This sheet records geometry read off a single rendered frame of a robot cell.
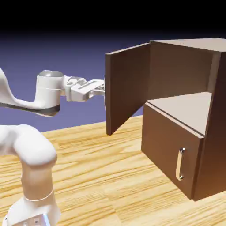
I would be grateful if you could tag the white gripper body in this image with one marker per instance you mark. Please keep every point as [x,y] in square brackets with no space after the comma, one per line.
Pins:
[83,91]

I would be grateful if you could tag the brown wooden cabinet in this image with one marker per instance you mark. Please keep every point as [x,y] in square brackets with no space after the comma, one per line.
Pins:
[194,106]

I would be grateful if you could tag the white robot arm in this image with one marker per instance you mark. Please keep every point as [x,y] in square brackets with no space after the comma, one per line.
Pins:
[44,91]

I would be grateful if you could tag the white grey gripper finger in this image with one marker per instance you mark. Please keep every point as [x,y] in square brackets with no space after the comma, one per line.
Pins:
[98,92]

